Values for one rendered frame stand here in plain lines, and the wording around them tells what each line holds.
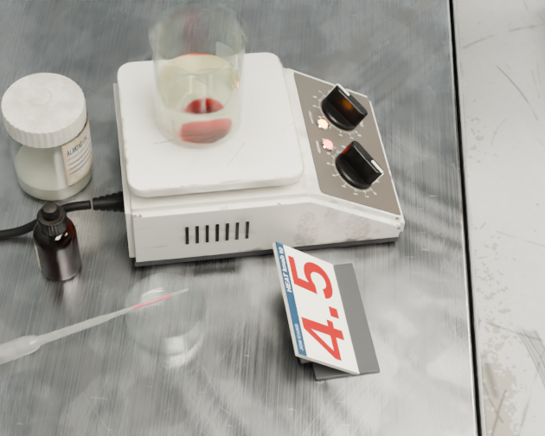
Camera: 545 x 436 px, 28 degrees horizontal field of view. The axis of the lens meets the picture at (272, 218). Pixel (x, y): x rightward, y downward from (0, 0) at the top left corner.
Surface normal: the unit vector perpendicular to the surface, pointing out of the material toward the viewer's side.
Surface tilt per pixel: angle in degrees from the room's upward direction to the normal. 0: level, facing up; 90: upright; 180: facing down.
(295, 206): 90
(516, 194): 0
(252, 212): 90
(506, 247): 0
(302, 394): 0
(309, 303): 40
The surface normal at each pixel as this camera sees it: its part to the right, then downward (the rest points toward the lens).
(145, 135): 0.05, -0.60
